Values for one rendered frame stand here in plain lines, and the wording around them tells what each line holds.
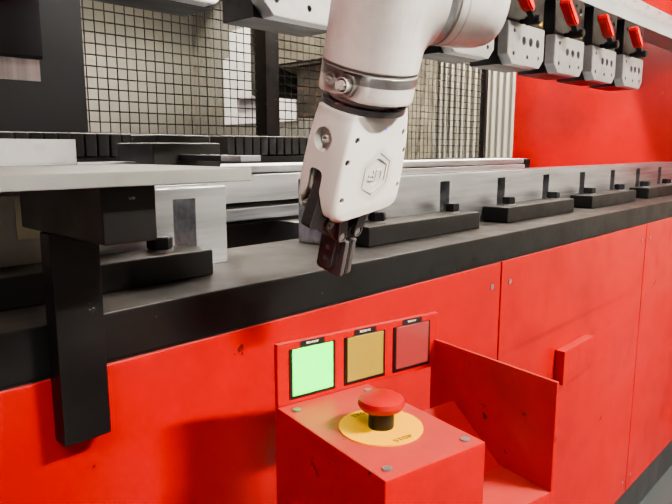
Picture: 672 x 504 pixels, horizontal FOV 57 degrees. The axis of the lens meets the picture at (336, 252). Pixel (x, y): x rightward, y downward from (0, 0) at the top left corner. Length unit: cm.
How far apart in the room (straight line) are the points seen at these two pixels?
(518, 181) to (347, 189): 85
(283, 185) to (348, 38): 68
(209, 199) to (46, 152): 24
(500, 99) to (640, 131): 210
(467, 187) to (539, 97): 147
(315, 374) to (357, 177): 19
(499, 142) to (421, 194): 340
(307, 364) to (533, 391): 21
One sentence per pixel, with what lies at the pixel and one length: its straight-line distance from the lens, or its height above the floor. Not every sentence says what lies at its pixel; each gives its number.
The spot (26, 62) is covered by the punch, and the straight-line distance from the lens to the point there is 70.
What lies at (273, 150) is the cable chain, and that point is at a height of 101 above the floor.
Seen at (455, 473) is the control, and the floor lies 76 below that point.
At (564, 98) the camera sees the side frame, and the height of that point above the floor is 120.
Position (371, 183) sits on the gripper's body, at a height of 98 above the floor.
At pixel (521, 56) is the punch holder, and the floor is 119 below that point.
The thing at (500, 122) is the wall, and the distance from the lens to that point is 446.
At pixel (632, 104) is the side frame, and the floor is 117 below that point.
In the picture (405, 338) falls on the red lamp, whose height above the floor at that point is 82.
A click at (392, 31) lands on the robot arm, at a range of 52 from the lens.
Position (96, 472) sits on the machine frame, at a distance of 62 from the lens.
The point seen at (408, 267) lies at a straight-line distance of 85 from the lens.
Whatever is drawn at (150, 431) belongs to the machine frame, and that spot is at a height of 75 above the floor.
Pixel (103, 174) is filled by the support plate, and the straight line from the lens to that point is 42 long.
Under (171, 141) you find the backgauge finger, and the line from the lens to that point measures 98.
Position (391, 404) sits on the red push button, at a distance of 53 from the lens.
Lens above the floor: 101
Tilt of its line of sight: 9 degrees down
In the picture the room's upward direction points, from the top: straight up
